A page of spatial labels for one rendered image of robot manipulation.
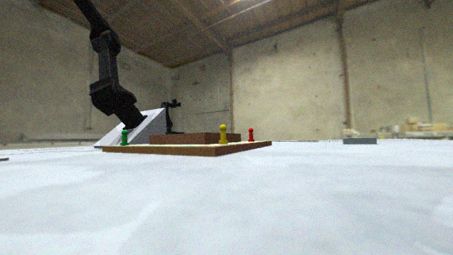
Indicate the green pawn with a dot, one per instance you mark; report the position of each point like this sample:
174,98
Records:
124,138

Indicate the yellow pawn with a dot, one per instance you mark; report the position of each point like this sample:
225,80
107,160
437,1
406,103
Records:
223,137

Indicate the dark red pawn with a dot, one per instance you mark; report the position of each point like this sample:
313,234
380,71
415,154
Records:
251,135

